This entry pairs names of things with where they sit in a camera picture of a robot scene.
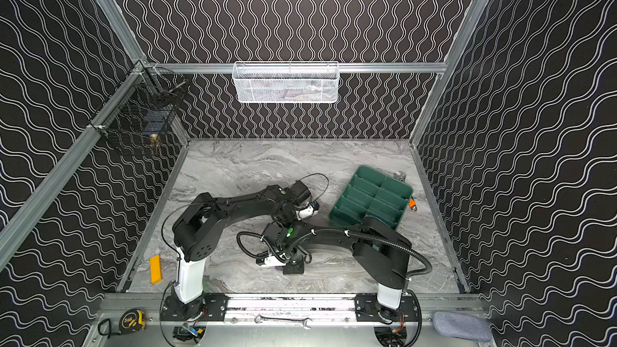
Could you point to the yellow plastic block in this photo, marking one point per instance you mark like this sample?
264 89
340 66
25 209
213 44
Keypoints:
155 269

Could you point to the grey cloth pad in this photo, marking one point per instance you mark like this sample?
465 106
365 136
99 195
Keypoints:
462 326

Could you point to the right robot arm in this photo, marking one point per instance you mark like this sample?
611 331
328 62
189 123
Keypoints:
386 255

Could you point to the silver combination wrench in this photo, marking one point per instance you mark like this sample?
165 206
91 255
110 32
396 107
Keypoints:
304 323

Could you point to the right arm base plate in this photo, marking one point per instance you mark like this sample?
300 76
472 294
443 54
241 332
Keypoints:
368 309

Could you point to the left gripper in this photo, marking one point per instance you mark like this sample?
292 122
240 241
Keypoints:
299 197

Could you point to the white mesh wall basket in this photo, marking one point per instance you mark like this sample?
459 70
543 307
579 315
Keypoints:
286 82

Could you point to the black wire wall basket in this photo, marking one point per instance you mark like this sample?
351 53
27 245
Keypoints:
150 106

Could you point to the brass padlock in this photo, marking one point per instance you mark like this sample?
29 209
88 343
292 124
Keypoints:
154 141

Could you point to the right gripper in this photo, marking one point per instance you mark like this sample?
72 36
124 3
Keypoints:
290 260

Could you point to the aluminium front rail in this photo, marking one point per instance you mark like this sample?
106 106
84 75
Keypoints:
324 310

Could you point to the yellow black tape measure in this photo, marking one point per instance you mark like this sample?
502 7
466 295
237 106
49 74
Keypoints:
130 322

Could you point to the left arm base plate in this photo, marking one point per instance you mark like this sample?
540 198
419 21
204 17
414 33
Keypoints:
207 307

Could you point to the orange handled adjustable wrench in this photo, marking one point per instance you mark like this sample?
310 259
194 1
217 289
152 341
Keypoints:
401 177

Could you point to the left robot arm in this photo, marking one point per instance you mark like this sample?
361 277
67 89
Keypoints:
199 228

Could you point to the green divided plastic tray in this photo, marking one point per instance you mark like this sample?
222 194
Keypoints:
371 193

